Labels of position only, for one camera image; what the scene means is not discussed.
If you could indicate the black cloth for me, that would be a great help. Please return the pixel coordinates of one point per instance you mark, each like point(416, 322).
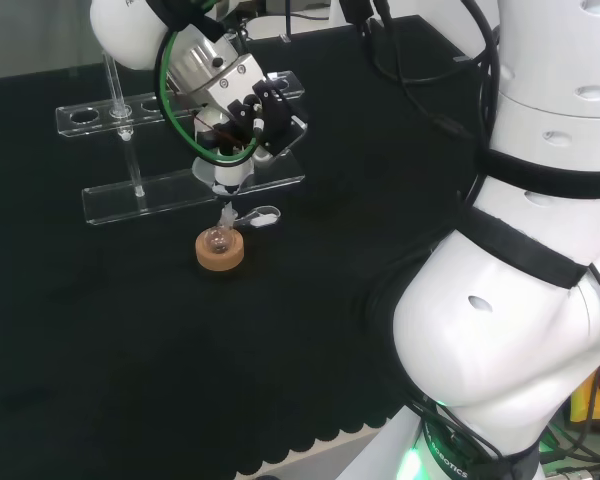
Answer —
point(130, 340)

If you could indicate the grey tape strip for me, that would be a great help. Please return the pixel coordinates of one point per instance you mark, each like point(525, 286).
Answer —
point(285, 38)
point(461, 59)

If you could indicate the clear acrylic funnel stand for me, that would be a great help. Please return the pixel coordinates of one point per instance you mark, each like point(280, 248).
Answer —
point(145, 195)

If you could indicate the glass weighing funnel with powder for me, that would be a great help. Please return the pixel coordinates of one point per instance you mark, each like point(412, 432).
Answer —
point(262, 218)

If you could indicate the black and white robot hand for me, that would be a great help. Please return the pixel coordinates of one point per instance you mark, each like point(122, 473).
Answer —
point(272, 112)

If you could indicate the yellow stop button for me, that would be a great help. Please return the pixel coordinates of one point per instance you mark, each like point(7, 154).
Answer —
point(592, 395)

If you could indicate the small glass round-bottom flask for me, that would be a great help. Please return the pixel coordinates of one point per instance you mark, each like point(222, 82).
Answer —
point(217, 242)

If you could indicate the clear plastic funnel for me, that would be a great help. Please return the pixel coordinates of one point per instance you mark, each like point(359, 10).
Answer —
point(228, 177)

